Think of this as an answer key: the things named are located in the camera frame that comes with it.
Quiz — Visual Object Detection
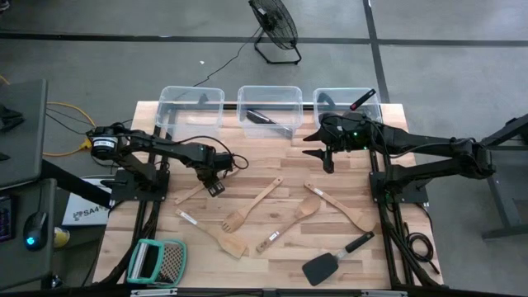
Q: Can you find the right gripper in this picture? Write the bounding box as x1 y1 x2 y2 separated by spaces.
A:
302 112 373 174

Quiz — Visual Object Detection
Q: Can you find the slotted wooden spoon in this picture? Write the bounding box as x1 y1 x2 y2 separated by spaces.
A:
174 167 239 205

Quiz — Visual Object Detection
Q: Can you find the wooden fork spatula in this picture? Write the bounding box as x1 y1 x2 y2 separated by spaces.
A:
221 176 285 233

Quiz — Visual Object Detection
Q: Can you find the curved wooden spatula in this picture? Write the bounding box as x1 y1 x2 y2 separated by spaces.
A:
304 181 378 233

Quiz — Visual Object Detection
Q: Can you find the black spatula plain handle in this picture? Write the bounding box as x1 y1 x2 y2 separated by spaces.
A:
301 230 376 287

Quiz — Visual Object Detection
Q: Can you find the clear plastic bin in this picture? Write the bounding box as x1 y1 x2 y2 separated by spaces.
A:
312 87 384 141
155 85 226 141
236 85 304 140

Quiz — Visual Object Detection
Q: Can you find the teal box grater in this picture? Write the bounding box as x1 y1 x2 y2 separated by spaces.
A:
125 238 188 289

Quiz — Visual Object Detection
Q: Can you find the black floor fan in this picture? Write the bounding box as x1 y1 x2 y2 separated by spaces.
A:
248 0 303 66

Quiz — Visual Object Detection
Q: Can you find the white printed box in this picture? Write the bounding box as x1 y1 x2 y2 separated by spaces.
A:
61 175 113 227

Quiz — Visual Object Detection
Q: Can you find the yellow round object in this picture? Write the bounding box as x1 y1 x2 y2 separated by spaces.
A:
53 226 72 249

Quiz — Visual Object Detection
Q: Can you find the black metal stand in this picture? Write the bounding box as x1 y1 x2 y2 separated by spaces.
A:
455 112 528 241

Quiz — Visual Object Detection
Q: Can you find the black computer mouse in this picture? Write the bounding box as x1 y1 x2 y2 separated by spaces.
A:
22 210 50 252

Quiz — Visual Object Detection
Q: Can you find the grey side table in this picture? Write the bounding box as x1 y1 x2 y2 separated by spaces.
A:
0 78 50 191

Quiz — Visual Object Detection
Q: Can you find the black object on side table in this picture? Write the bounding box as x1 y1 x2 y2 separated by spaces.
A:
0 104 26 134

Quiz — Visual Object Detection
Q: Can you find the black keyboard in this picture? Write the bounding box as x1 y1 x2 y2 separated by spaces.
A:
0 193 17 244

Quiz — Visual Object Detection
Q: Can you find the grey desk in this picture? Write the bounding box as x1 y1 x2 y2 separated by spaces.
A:
0 178 58 292

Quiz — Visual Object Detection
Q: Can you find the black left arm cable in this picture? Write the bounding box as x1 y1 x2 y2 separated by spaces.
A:
172 134 250 171

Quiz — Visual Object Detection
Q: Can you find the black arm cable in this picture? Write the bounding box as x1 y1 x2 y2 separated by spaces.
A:
370 119 461 160
172 134 250 171

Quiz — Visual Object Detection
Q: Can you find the black aluminium frame rail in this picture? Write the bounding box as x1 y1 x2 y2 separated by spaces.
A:
365 123 403 288
377 123 442 288
98 123 163 285
121 123 174 285
0 286 528 297
164 102 384 111

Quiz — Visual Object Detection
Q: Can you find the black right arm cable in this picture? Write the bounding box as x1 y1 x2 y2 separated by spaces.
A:
370 119 461 160

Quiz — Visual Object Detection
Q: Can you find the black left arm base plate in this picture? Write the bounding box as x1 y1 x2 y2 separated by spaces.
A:
109 168 171 203

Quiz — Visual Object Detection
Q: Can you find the black fan power cord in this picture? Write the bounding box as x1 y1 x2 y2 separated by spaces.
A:
192 26 264 88

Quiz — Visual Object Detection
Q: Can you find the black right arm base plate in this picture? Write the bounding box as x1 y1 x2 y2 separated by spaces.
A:
369 171 431 206

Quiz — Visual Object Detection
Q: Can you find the silver frame bracket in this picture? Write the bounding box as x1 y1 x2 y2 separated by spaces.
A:
361 290 408 297
130 288 178 297

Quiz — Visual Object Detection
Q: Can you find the coiled black cable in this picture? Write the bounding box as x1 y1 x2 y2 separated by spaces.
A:
403 221 441 276

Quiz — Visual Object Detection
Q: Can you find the yellow floor cable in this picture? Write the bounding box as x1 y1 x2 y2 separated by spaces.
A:
42 101 100 158

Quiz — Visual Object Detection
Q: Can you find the black floor cable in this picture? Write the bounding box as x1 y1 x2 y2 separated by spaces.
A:
45 105 134 144

